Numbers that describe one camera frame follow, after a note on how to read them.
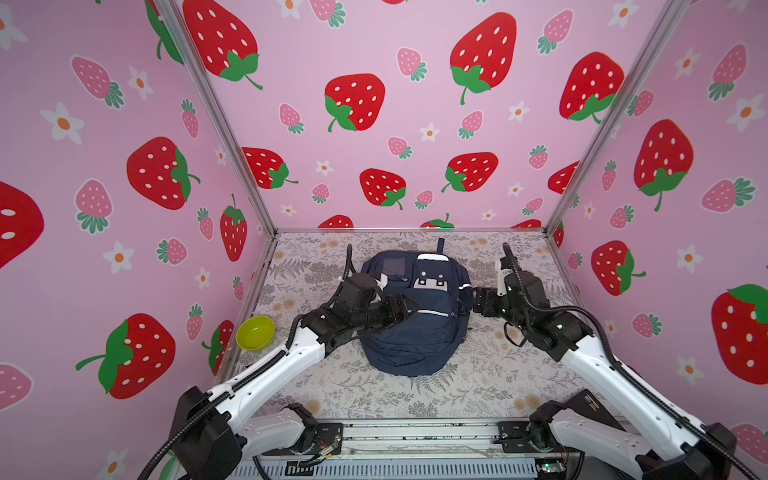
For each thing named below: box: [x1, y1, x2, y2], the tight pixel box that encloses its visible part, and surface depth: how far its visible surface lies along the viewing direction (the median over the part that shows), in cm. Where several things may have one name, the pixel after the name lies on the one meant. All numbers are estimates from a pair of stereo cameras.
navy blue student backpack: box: [358, 238, 474, 376], surface depth 85 cm
